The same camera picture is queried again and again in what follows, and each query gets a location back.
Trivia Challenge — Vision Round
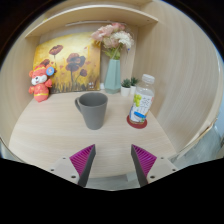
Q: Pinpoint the round red coaster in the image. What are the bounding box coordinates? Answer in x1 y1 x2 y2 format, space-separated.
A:
126 115 147 129

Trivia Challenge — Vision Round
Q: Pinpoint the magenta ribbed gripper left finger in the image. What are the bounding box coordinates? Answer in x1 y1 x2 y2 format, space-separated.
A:
48 143 97 188

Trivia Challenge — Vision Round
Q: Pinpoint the teal ceramic vase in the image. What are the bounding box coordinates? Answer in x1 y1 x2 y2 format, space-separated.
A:
104 59 121 94

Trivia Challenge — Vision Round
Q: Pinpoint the small potted succulent left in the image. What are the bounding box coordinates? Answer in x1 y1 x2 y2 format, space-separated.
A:
121 79 131 96

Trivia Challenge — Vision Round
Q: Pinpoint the light wooden shelf unit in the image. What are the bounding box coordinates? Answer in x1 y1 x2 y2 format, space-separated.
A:
0 0 224 161

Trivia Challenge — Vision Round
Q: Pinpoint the small potted succulent right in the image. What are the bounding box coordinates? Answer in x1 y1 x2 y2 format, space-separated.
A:
130 77 139 95

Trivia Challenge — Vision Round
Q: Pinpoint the poppy flower canvas painting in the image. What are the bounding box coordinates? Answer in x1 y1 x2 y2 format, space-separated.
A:
33 32 101 94

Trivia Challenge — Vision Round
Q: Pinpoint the pink white flower bouquet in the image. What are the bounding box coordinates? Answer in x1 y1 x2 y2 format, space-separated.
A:
91 23 134 60

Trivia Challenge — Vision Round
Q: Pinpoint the clear plastic water bottle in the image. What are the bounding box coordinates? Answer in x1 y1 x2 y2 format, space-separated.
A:
129 74 155 123

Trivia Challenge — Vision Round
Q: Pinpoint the red plush toy figure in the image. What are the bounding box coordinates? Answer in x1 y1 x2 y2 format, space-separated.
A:
28 64 55 102

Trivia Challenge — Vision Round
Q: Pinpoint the small potted succulent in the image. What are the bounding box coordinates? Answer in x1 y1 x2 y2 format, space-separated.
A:
121 79 131 96
130 77 139 95

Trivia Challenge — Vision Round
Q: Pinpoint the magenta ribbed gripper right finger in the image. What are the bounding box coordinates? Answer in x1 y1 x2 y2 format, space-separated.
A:
130 144 179 188

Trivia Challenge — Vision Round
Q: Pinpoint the grey ceramic mug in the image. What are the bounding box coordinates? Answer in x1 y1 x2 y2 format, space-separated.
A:
75 92 108 130

